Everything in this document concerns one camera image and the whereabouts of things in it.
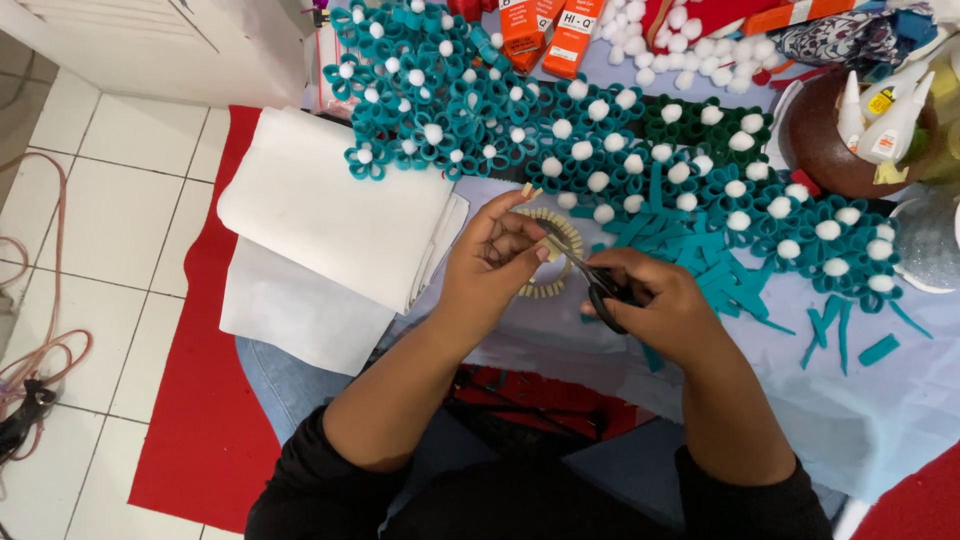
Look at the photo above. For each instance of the patterned dark cloth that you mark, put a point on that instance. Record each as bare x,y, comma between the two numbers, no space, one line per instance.
847,37

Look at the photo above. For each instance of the small red felt scrap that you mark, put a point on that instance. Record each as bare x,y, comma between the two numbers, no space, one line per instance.
806,182

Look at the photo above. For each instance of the person's left hand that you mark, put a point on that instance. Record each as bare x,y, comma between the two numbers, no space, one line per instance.
480,262

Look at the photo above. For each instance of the short teal felt piece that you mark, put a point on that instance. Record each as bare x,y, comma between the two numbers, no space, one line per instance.
879,349

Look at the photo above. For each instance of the person's right hand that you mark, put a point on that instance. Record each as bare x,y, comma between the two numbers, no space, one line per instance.
660,304

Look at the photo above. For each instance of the dark green felt flowers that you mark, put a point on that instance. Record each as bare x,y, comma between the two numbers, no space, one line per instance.
705,131

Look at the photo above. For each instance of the cream fringed felt strip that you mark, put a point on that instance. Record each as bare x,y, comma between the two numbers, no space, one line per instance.
559,247

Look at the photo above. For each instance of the red floor mat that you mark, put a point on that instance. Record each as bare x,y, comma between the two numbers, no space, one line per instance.
202,420

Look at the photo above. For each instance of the stack of white felt sheets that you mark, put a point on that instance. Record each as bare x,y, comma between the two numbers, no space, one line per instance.
330,217

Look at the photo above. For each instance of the silver glitter plate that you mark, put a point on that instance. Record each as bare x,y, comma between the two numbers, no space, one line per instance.
926,247

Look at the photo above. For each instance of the orange glue box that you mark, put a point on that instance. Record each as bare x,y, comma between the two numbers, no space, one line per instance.
546,45
520,26
574,41

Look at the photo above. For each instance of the white cabinet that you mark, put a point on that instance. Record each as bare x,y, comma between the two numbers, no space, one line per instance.
187,45

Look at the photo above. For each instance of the pile of teal felt strips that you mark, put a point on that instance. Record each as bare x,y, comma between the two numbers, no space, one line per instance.
705,259

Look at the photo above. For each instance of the pile of white pompoms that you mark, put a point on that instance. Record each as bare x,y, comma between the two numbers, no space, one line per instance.
690,45

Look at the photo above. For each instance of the heap of teal felt flowers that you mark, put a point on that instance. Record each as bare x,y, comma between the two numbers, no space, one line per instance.
570,135

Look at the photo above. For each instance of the long orange box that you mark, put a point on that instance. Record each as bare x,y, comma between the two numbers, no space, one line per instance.
795,16

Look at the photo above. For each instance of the red felt piece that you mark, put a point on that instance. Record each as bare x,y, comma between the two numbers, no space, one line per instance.
720,13

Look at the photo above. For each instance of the black plug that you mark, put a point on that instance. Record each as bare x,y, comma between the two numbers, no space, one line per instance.
26,416

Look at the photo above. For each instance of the light blue cloth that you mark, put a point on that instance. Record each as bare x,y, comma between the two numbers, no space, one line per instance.
847,420

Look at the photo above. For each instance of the white glue bottle yellow label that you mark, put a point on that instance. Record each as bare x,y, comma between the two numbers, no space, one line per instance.
885,97

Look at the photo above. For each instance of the person's black shirt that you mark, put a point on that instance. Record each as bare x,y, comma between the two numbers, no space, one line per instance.
525,502

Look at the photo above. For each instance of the brown round bowl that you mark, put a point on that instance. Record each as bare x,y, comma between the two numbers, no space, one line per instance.
817,142

